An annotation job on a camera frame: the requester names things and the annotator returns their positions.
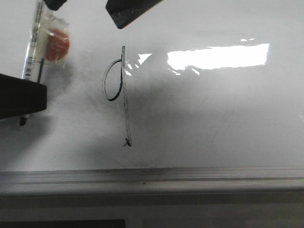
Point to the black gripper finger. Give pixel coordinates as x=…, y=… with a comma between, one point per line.
x=124, y=12
x=20, y=97

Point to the white whiteboard marker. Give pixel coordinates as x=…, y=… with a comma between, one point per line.
x=34, y=60

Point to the red magnet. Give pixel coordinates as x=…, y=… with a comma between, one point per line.
x=58, y=41

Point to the white whiteboard surface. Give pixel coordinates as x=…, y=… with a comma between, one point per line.
x=191, y=83

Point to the aluminium whiteboard frame rail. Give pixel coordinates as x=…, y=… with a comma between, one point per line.
x=150, y=181

